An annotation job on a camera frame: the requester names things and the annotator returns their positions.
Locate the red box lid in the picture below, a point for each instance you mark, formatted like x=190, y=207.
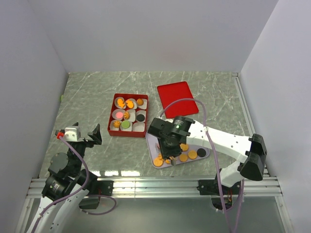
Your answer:
x=169, y=93

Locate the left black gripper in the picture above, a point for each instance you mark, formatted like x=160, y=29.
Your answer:
x=95, y=136

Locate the dotted round biscuit left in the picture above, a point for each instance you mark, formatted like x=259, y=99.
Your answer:
x=158, y=162

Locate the green round cookie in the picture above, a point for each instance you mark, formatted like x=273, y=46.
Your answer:
x=125, y=124

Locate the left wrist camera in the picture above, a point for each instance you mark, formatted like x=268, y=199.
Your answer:
x=68, y=135

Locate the lilac plastic tray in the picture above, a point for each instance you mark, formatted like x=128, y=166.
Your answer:
x=151, y=143

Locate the black sandwich cookie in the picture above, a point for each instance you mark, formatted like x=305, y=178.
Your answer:
x=201, y=152
x=140, y=118

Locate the dotted round biscuit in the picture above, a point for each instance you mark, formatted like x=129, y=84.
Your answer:
x=158, y=162
x=192, y=154
x=184, y=147

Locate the dotted round biscuit right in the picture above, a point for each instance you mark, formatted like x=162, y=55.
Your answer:
x=192, y=154

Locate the plain orange round cookie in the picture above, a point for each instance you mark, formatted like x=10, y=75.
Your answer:
x=183, y=158

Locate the dotted round biscuit middle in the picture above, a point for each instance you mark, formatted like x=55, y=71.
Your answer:
x=184, y=147

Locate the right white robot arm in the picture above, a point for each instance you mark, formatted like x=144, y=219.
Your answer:
x=249, y=152

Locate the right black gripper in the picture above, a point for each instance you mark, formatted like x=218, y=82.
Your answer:
x=166, y=152

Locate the pink round cookie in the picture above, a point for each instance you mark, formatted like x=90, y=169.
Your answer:
x=119, y=115

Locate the red cookie box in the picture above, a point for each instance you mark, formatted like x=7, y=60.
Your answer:
x=137, y=129

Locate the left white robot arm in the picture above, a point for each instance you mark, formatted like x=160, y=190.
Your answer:
x=70, y=185

